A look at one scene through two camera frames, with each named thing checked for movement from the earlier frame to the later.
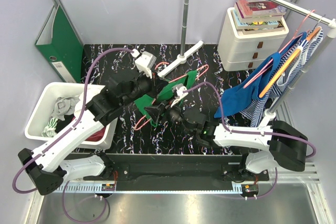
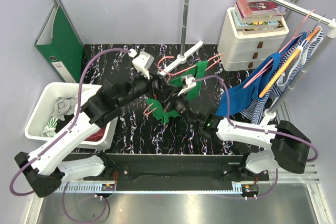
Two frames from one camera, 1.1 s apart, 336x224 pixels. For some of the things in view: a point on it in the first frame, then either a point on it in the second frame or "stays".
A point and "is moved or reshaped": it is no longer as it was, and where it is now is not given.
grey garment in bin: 64,106 stays
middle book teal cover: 240,25 stays
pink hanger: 136,128 -> 220,59
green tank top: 164,93 is moved or reshaped
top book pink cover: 259,9 stays
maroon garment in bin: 97,136 stays
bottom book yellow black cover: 280,27 stays
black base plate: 177,172 stays
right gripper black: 156,112 -> 169,103
